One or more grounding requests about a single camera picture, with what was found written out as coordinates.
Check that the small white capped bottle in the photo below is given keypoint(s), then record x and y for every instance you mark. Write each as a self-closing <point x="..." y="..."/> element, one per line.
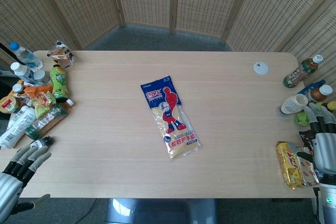
<point x="17" y="88"/>

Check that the clear water bottle white cap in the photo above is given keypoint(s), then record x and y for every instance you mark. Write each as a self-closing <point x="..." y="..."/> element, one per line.
<point x="22" y="73"/>

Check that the dark tea bottle white cap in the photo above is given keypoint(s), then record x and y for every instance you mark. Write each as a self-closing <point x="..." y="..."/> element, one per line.
<point x="44" y="123"/>

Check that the blue flat package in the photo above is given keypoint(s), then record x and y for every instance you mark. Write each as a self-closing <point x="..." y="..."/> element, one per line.
<point x="307" y="89"/>

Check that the gold yellow snack package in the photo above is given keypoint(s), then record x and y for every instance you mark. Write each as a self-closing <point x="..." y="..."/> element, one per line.
<point x="288" y="166"/>

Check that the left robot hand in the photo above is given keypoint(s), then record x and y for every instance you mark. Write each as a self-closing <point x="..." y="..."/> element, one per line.
<point x="10" y="184"/>

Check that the red white snack pack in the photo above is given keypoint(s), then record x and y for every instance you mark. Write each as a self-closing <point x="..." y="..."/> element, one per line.
<point x="309" y="172"/>

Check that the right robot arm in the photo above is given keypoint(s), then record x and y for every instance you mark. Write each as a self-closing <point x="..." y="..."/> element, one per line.
<point x="328" y="203"/>

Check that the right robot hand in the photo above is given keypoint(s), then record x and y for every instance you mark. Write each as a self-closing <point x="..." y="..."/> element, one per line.
<point x="326" y="150"/>

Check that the white plastic tube bottle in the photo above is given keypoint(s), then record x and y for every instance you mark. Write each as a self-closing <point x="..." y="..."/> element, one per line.
<point x="15" y="127"/>

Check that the white milk drink bottle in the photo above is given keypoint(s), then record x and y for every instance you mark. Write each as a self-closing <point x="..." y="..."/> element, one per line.
<point x="292" y="104"/>

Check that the green yellow snack pack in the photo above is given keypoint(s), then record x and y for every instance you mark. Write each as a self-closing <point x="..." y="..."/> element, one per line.
<point x="44" y="104"/>

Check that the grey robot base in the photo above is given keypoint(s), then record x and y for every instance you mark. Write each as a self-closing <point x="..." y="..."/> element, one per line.
<point x="160" y="212"/>

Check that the clear bread snack bag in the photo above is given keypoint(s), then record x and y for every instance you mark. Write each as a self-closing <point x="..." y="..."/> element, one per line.
<point x="61" y="53"/>

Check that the white round table grommet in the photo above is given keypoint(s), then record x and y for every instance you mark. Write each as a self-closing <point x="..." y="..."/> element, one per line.
<point x="261" y="68"/>

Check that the brown tea bottle white cap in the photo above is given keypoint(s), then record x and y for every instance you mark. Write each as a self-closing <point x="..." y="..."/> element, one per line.
<point x="302" y="72"/>

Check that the latex gloves package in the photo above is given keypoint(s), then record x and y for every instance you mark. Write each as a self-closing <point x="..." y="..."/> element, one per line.
<point x="170" y="111"/>

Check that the orange snack bag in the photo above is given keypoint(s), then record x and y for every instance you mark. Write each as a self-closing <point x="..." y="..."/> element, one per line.
<point x="36" y="90"/>

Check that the dark brown snack bag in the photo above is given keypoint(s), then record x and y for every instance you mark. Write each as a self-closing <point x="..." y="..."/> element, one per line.
<point x="307" y="138"/>

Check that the amber bottle white cap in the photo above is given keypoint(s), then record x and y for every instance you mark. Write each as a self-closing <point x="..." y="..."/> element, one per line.
<point x="320" y="93"/>

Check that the small black capped item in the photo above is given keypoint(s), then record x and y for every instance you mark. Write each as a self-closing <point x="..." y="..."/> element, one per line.
<point x="43" y="141"/>

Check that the green snack bag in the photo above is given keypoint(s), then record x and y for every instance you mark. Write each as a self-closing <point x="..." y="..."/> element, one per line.
<point x="60" y="82"/>

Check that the clear water bottle blue cap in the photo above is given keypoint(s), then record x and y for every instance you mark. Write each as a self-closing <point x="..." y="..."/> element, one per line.
<point x="27" y="56"/>

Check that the round yellow lidded cup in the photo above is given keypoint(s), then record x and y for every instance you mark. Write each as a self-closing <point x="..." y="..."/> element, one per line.
<point x="8" y="104"/>

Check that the grey capped clear bottle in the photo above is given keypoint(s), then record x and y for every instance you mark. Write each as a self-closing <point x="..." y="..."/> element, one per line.
<point x="42" y="77"/>

